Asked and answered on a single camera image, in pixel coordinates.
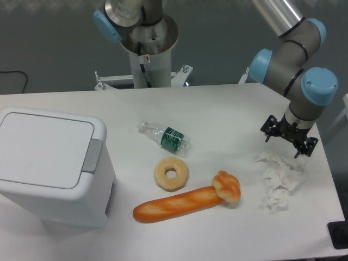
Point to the white push-lid trash can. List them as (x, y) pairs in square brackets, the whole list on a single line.
[(56, 165)]

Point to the white metal base frame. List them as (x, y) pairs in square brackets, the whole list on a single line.
[(179, 78)]

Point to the long orange baguette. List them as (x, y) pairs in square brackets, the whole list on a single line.
[(176, 206)]

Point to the white furniture piece right edge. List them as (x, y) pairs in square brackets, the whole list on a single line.
[(337, 124)]

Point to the knotted bread roll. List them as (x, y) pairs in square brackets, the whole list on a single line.
[(227, 186)]

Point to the crumpled white tissue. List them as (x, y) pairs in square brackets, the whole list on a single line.
[(282, 177)]

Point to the black device at table edge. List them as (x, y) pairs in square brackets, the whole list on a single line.
[(338, 234)]

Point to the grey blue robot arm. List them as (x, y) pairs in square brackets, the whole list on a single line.
[(308, 91)]

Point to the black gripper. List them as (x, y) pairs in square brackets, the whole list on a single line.
[(292, 131)]

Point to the pale ring doughnut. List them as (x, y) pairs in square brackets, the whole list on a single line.
[(171, 174)]

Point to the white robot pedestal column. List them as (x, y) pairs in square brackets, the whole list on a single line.
[(149, 50)]

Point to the clear plastic bottle green label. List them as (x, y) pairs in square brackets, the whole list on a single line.
[(166, 137)]

